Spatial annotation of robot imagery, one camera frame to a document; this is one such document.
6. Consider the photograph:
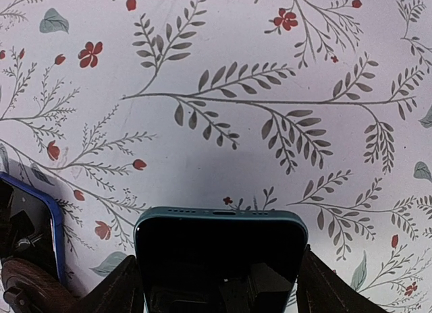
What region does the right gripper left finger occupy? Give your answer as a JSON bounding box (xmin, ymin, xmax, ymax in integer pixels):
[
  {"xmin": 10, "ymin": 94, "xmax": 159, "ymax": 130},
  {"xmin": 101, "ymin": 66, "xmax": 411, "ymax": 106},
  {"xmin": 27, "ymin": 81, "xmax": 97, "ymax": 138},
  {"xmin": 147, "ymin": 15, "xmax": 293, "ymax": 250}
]
[{"xmin": 72, "ymin": 255, "xmax": 144, "ymax": 313}]

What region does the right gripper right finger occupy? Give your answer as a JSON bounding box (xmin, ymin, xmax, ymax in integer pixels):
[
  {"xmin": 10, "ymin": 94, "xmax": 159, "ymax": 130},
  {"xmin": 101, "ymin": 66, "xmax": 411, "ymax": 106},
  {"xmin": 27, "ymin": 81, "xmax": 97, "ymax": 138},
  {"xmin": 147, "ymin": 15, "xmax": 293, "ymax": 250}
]
[{"xmin": 296, "ymin": 246, "xmax": 386, "ymax": 313}]

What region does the floral table mat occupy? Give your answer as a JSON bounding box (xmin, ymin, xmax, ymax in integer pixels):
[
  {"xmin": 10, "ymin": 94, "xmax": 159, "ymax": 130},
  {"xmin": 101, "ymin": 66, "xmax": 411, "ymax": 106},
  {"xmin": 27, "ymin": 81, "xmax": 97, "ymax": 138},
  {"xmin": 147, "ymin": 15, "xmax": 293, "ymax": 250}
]
[{"xmin": 1, "ymin": 0, "xmax": 431, "ymax": 312}]

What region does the blue phone under stand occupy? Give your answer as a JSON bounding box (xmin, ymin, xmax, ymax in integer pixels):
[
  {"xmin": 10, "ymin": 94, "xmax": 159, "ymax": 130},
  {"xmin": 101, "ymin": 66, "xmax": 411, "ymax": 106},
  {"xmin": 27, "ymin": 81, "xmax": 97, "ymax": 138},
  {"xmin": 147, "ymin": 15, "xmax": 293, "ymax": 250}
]
[{"xmin": 1, "ymin": 172, "xmax": 66, "ymax": 285}]

